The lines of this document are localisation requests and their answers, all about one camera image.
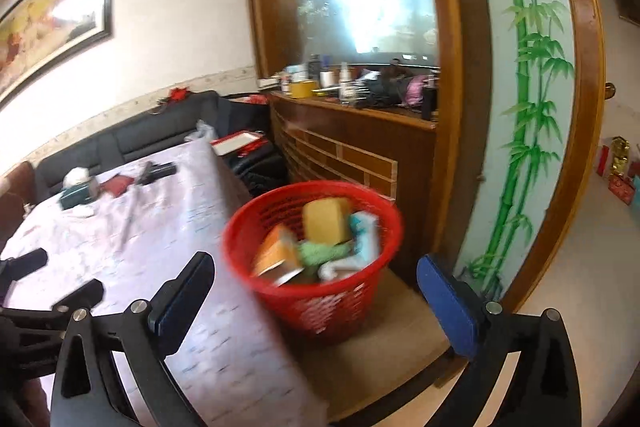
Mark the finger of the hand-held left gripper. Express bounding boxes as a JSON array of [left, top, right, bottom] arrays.
[[0, 248, 49, 283], [0, 279, 106, 323]]

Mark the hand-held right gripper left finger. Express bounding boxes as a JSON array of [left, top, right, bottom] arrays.
[[50, 251, 216, 427]]

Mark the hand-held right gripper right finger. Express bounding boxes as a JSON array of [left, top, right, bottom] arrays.
[[416, 253, 583, 427]]

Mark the orange box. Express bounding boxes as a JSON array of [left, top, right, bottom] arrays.
[[252, 224, 303, 280]]

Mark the white cloth with green edge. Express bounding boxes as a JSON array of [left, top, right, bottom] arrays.
[[317, 254, 373, 284]]

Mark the teal packet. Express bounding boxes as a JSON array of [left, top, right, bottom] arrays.
[[347, 212, 381, 265]]

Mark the red plastic basket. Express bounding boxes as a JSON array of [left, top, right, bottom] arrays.
[[221, 181, 405, 348]]

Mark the green towel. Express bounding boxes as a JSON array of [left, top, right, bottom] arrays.
[[297, 241, 353, 268]]

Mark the brown armchair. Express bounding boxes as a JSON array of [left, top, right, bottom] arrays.
[[0, 161, 38, 253]]

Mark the purple floral tablecloth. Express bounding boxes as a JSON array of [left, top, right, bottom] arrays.
[[0, 139, 331, 427]]

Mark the green tissue box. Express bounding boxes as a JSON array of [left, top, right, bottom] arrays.
[[59, 167, 98, 210]]

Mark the red pouch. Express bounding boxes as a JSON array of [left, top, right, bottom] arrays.
[[102, 174, 135, 198]]

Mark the black pouch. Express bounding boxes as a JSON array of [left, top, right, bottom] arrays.
[[137, 162, 178, 185]]

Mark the dark bag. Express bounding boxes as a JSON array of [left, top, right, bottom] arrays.
[[230, 142, 288, 202]]

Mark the red white box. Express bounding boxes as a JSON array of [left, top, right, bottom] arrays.
[[210, 131, 268, 158]]

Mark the clear plastic bag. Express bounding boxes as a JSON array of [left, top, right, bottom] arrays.
[[186, 119, 221, 142]]

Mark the black sofa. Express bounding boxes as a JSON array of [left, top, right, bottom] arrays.
[[35, 89, 273, 202]]

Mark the wooden partition cabinet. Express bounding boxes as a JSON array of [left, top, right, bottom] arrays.
[[242, 0, 608, 390]]

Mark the red decoration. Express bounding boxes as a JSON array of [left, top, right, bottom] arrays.
[[155, 87, 196, 112]]

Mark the red gift box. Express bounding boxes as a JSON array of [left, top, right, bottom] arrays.
[[607, 173, 637, 206]]

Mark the pink cloth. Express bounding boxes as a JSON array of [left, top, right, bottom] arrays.
[[404, 75, 431, 108]]

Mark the black bag on cabinet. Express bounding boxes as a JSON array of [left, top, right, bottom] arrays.
[[357, 67, 416, 108]]

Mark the bamboo print glass panel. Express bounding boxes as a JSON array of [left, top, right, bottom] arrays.
[[457, 0, 576, 303]]

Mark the white bottle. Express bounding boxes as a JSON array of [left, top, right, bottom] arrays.
[[340, 62, 355, 102]]

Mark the framed horse painting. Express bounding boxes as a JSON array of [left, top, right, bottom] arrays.
[[0, 0, 117, 102]]

